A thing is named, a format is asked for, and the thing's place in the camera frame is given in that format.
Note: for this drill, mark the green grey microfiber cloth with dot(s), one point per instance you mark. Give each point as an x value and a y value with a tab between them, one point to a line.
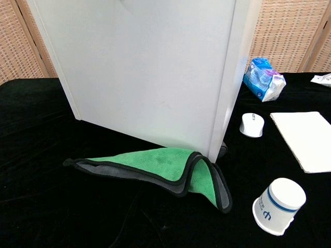
155	161

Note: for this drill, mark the white cabinet box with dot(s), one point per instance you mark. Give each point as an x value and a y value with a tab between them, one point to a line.
144	72

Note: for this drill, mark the white computer mouse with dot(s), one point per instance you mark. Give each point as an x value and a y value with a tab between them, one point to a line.
250	125

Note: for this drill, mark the blue tissue pack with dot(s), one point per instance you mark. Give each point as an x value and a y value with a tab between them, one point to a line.
261	77

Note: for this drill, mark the black velvet tablecloth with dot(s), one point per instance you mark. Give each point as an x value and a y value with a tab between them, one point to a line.
64	201

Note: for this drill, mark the white notebook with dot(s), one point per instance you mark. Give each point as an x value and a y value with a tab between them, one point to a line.
305	137

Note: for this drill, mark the woven rattan screen panel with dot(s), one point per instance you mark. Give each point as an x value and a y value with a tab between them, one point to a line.
287	33
18	44

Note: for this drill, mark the white snack packet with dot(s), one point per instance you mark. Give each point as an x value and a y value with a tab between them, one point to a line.
323	79

